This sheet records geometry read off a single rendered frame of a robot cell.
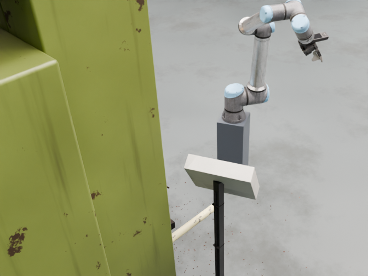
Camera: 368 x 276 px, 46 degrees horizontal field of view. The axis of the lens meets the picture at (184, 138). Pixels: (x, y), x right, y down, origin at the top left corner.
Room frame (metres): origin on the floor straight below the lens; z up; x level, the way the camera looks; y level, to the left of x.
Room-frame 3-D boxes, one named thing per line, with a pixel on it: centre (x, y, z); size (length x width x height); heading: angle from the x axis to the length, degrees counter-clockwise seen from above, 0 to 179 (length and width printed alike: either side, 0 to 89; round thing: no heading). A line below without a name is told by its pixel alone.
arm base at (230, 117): (2.93, -0.41, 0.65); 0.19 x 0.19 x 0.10
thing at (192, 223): (1.81, -0.03, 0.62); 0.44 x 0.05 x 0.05; 131
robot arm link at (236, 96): (2.93, -0.42, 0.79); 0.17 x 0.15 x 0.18; 98
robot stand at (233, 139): (2.93, -0.41, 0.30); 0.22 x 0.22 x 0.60; 67
